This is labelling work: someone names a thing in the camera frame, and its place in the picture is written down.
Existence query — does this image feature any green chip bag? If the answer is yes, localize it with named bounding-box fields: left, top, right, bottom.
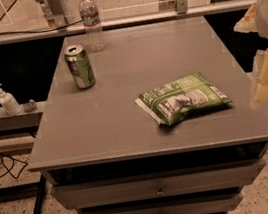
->
left=135, top=72, right=231, bottom=126

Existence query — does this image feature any clear plastic water bottle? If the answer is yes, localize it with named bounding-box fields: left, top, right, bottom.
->
left=79, top=0, right=105, bottom=52

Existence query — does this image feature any green soda can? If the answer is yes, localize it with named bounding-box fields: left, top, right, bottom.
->
left=64, top=44, right=96, bottom=90

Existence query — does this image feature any white pump soap bottle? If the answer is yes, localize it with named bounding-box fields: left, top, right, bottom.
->
left=0, top=84, right=22, bottom=115

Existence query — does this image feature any grey drawer cabinet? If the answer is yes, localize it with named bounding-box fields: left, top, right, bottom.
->
left=30, top=18, right=268, bottom=214

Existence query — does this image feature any top cabinet drawer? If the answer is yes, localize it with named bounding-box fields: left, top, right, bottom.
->
left=51, top=159, right=266, bottom=209

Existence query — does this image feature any cabinet drawer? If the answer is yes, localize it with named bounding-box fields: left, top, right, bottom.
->
left=51, top=159, right=266, bottom=209
left=77, top=185, right=246, bottom=214

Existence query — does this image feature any middle cabinet drawer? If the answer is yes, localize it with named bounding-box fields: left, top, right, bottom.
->
left=77, top=185, right=246, bottom=214

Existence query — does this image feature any small crumpled wrapper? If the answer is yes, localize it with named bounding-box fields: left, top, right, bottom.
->
left=23, top=99, right=37, bottom=113

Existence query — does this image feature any black metal leg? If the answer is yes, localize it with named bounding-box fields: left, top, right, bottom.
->
left=33, top=176, right=46, bottom=214

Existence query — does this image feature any black cable on ledge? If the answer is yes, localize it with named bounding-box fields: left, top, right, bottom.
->
left=0, top=17, right=85, bottom=41

